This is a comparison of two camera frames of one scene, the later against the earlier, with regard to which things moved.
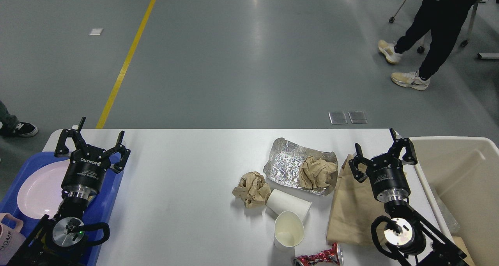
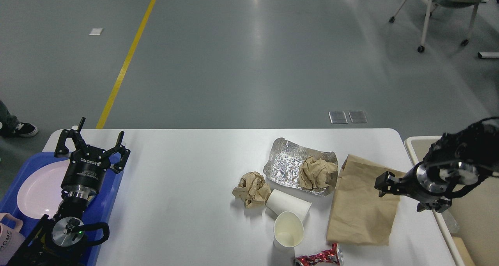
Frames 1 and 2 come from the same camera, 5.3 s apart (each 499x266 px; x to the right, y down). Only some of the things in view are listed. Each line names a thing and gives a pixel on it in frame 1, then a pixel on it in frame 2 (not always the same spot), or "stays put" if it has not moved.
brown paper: x=314 y=174 stays put
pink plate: x=40 y=193 stays put
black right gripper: x=388 y=180 -> x=422 y=183
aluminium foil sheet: x=284 y=164 stays put
